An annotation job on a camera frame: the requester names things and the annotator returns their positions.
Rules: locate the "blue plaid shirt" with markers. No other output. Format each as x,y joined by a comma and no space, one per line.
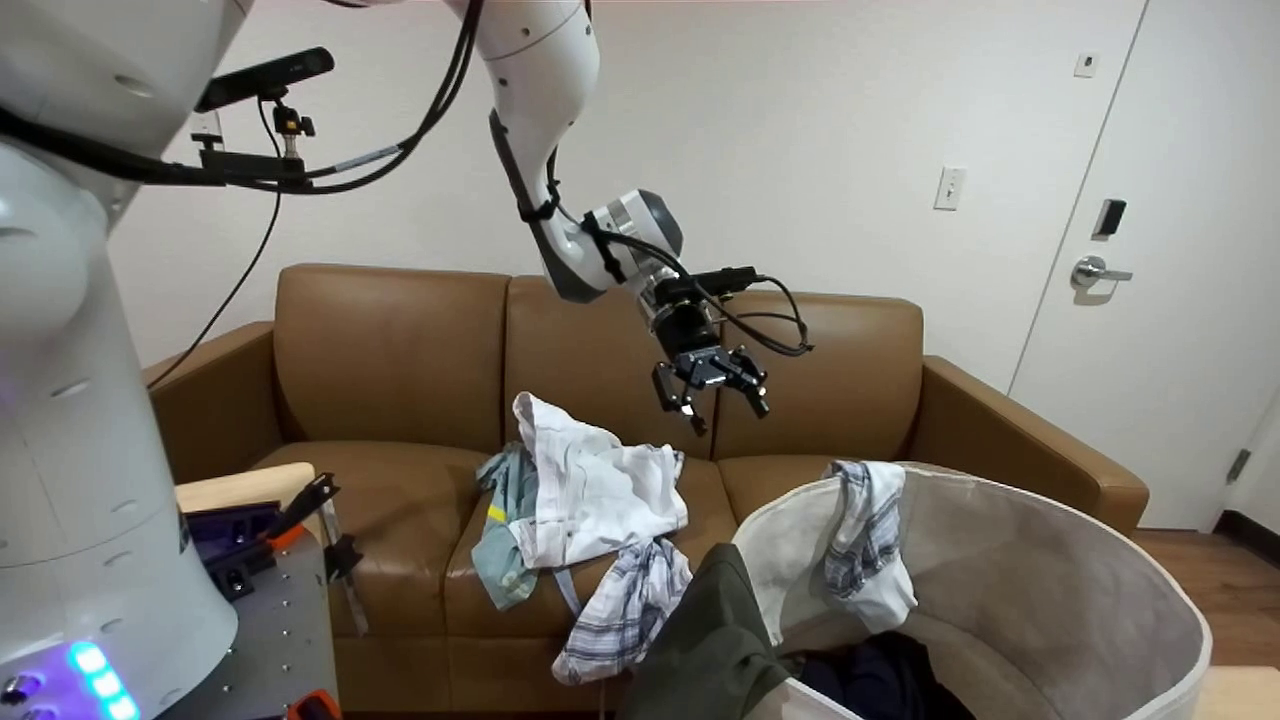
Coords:
622,501

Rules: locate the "light blue t-shirt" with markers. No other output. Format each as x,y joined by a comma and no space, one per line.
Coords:
496,557

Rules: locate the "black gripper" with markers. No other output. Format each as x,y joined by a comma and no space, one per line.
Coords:
694,345

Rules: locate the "white light switch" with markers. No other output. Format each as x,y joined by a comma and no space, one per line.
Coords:
948,191

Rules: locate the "black door card reader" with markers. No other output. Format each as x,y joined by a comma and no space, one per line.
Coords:
1110,218

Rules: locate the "dark navy garment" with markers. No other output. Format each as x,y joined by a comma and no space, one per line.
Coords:
881,678

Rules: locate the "grey perforated robot table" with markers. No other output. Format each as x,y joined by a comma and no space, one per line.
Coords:
282,660

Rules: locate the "brown leather couch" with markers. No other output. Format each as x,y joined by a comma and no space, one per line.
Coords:
400,381

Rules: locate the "white fabric laundry bag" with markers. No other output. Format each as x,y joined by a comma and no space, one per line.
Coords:
1024,605

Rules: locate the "silver door handle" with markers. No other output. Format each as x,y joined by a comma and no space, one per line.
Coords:
1093,274

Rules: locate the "black camera on mount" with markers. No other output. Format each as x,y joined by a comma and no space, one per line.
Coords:
267,92

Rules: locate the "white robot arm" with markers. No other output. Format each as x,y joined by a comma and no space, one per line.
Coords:
107,605

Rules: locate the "dark green garment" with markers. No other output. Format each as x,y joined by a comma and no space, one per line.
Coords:
715,652

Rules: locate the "beige block on table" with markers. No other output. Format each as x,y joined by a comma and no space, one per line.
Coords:
237,489

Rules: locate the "white door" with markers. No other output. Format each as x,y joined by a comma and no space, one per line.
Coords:
1179,369

